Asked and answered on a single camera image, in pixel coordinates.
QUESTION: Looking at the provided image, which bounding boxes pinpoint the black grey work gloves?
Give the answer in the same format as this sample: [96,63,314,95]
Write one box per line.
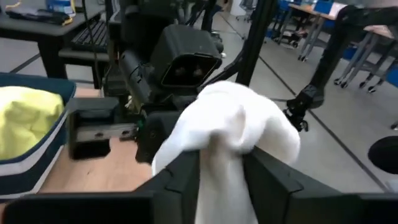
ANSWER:
[4,5,74,26]

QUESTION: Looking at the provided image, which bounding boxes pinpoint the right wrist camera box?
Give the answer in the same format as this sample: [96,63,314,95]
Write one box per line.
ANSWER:
[150,24,223,90]

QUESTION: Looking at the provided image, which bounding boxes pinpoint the navy fabric bin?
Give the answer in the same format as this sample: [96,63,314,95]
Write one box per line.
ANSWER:
[0,73,77,200]

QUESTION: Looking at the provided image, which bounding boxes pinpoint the black round stool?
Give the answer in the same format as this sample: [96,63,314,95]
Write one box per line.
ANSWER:
[368,136,398,175]

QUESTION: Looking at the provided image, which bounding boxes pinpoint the white cloth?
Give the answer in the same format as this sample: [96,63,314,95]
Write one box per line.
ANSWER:
[151,80,302,224]

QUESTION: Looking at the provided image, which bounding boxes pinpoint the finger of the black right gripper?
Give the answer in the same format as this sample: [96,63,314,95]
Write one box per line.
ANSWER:
[136,111,181,165]
[67,97,121,160]

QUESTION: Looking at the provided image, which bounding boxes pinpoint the backlit black keyboard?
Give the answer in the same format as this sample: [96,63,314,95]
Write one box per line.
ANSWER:
[71,20,110,52]

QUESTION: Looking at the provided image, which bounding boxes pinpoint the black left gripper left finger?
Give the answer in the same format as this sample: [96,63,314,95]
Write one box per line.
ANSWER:
[0,150,200,224]

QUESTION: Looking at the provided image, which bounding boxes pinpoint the grey desk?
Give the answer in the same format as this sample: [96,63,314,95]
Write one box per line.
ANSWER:
[0,4,106,79]

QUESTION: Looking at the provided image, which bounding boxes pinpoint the yellow cloth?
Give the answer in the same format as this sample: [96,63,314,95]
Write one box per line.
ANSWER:
[0,86,65,161]

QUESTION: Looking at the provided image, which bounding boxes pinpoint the grey background table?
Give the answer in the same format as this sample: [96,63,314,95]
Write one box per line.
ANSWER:
[270,0,345,62]
[333,24,398,94]

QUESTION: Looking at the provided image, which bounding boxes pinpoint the white blue wipes tub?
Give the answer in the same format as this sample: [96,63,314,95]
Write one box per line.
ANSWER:
[46,0,76,15]

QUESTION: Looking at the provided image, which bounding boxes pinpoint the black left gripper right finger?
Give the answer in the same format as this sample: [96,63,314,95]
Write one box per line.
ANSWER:
[244,146,398,224]

